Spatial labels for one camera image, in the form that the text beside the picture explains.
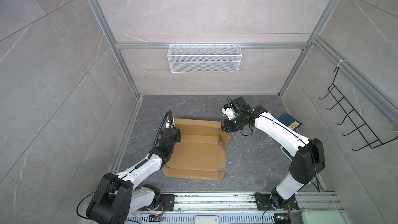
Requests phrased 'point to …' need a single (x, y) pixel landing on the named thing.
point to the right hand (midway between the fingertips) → (223, 127)
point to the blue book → (293, 123)
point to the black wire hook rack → (372, 140)
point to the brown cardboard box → (200, 154)
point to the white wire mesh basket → (203, 58)
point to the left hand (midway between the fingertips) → (173, 123)
